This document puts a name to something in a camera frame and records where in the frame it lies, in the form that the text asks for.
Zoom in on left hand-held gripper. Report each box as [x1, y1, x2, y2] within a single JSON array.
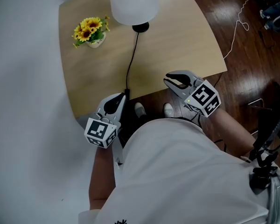
[[84, 92, 127, 169]]

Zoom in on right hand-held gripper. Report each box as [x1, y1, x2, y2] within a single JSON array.
[[163, 70, 222, 119]]

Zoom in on white table lamp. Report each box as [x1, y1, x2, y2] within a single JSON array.
[[108, 0, 160, 33]]

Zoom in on person's right forearm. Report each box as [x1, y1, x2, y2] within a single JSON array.
[[200, 106, 258, 159]]

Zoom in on person's left forearm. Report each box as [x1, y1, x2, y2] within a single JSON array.
[[88, 145, 117, 211]]

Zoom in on person's left white shoe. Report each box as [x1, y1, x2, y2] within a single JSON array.
[[134, 102, 147, 119]]

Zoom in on person's white shoe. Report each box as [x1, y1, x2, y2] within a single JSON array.
[[163, 103, 174, 118], [134, 102, 147, 119]]

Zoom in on person's black trousers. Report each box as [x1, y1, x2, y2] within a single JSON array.
[[120, 114, 154, 149]]

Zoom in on person's right white shoe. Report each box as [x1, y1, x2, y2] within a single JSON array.
[[163, 103, 174, 118]]

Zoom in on yellow sunflowers in white pot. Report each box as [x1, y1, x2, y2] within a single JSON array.
[[71, 14, 111, 49]]

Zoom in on person's white shirt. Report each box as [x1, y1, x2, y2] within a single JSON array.
[[78, 117, 280, 224]]

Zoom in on black lamp cord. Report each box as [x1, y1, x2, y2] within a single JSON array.
[[125, 31, 140, 90]]

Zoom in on white floor cable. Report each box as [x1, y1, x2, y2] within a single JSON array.
[[223, 0, 256, 60]]

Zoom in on black clamp mount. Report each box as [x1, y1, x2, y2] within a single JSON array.
[[248, 148, 280, 196]]

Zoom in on grey fabric strap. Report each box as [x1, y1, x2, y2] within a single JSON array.
[[267, 167, 280, 224]]

